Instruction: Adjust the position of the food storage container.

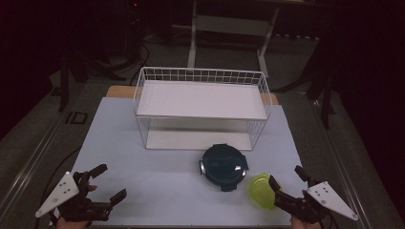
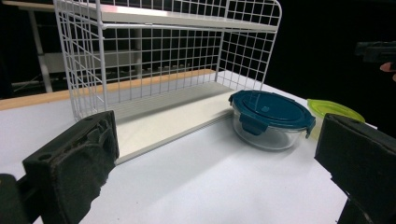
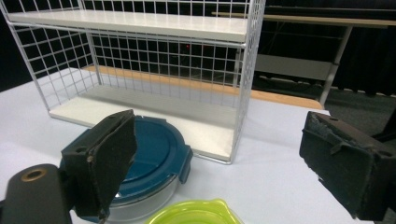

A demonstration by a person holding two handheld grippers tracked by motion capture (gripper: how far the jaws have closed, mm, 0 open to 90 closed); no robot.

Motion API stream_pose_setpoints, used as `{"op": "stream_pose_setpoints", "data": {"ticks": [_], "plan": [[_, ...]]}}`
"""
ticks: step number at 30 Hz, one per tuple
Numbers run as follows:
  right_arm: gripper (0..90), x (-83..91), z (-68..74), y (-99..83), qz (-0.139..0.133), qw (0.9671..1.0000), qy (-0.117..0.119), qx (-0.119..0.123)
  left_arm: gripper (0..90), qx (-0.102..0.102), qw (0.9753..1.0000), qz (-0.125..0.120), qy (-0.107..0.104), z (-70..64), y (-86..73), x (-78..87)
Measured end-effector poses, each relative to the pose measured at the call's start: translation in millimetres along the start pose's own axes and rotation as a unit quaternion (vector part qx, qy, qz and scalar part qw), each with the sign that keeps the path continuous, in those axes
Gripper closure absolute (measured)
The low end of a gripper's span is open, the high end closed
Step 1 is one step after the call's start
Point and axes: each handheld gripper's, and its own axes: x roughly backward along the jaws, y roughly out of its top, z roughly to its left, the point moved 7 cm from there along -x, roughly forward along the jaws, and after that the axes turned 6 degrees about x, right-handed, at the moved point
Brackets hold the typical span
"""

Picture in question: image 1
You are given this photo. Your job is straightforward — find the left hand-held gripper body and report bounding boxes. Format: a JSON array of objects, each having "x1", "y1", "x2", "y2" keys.
[{"x1": 34, "y1": 171, "x2": 113, "y2": 222}]

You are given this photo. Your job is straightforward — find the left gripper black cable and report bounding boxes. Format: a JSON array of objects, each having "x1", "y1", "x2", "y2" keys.
[{"x1": 47, "y1": 211, "x2": 61, "y2": 228}]

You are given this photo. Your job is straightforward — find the person's left hand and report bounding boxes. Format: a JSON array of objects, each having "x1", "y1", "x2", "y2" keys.
[{"x1": 55, "y1": 184, "x2": 98, "y2": 229}]

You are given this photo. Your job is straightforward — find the black metal stand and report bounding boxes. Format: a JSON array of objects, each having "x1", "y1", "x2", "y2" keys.
[
  {"x1": 273, "y1": 47, "x2": 337, "y2": 130},
  {"x1": 47, "y1": 51, "x2": 127, "y2": 113}
]

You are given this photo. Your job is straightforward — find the black rectangular floor plate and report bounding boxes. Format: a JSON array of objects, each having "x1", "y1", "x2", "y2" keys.
[{"x1": 65, "y1": 111, "x2": 89, "y2": 126}]

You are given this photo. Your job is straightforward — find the black floor cable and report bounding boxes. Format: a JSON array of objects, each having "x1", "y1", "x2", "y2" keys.
[{"x1": 33, "y1": 145, "x2": 83, "y2": 229}]

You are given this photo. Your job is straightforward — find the white table mat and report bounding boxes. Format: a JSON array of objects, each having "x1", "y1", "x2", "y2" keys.
[{"x1": 50, "y1": 95, "x2": 323, "y2": 227}]

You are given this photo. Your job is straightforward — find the white metal table frame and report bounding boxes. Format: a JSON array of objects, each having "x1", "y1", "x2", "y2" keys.
[{"x1": 186, "y1": 0, "x2": 282, "y2": 79}]

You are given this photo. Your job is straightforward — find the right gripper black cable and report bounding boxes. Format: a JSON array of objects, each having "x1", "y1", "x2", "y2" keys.
[{"x1": 322, "y1": 213, "x2": 340, "y2": 229}]

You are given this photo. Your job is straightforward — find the dark blue round lidded container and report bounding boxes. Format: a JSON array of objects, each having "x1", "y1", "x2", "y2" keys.
[{"x1": 199, "y1": 143, "x2": 249, "y2": 193}]

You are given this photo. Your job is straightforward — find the green plastic bowl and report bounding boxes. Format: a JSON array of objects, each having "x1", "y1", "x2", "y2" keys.
[{"x1": 247, "y1": 172, "x2": 283, "y2": 212}]

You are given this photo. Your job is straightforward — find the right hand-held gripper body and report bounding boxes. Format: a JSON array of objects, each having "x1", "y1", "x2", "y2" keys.
[{"x1": 274, "y1": 180, "x2": 359, "y2": 224}]

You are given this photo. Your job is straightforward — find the metal floor rail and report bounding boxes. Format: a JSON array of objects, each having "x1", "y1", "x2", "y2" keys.
[
  {"x1": 309, "y1": 97, "x2": 373, "y2": 229},
  {"x1": 0, "y1": 94, "x2": 88, "y2": 221}
]

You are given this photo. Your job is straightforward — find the person's right hand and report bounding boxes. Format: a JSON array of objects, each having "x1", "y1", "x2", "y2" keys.
[{"x1": 289, "y1": 217, "x2": 323, "y2": 229}]

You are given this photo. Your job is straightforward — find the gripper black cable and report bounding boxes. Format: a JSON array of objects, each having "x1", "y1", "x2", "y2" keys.
[
  {"x1": 322, "y1": 213, "x2": 340, "y2": 229},
  {"x1": 47, "y1": 211, "x2": 61, "y2": 228}
]

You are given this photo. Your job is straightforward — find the bundle of black cables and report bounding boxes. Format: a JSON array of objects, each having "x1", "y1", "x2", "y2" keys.
[{"x1": 104, "y1": 31, "x2": 151, "y2": 87}]

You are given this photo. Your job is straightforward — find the white wire rack shelf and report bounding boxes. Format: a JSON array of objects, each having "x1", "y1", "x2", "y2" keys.
[{"x1": 133, "y1": 66, "x2": 273, "y2": 152}]

